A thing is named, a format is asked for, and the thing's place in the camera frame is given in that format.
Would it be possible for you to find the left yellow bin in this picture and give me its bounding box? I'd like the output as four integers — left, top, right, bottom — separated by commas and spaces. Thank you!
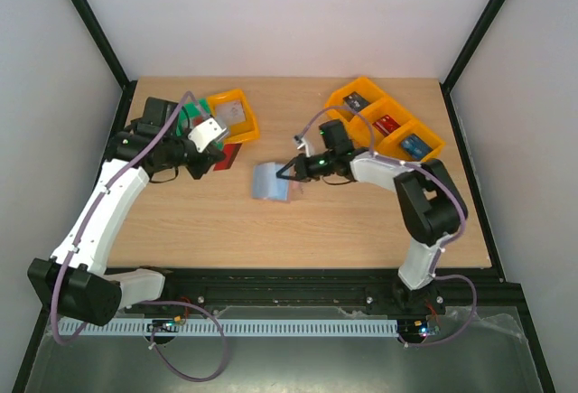
207, 89, 260, 145

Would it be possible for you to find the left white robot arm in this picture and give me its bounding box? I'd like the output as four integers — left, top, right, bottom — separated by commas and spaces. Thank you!
27, 93, 228, 326

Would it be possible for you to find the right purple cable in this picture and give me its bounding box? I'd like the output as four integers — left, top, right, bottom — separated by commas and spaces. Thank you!
300, 106, 479, 350

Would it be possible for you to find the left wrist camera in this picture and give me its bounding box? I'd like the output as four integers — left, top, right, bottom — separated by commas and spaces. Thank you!
187, 117, 229, 153

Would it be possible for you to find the blue card stack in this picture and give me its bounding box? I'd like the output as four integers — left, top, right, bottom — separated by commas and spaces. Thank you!
400, 134, 433, 161

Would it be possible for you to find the yellow bin with blue cards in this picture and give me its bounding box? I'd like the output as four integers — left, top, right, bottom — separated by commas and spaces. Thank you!
373, 120, 445, 162

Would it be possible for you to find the white slotted cable duct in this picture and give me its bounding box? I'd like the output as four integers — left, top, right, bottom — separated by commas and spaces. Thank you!
81, 318, 398, 338

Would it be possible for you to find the beige card stack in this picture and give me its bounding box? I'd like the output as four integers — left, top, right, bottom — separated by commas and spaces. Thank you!
215, 99, 247, 126

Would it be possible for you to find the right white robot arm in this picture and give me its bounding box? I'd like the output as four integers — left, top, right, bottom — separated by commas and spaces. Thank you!
275, 120, 468, 313

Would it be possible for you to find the yellow bin with dark cards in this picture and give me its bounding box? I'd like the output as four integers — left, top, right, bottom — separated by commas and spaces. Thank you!
325, 77, 386, 123

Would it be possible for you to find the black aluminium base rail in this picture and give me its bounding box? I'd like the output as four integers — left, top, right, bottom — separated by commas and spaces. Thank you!
107, 267, 448, 317

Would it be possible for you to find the yellow bin with red cards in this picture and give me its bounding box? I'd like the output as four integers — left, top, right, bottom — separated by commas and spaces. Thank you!
347, 98, 415, 156

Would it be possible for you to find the dark grey card stack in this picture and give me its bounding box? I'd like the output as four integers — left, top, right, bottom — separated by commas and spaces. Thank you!
343, 92, 370, 112

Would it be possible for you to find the red credit card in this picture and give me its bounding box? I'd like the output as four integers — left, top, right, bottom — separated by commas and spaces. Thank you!
213, 144, 242, 171

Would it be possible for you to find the green bin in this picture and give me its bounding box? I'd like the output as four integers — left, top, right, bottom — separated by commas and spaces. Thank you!
176, 98, 211, 136

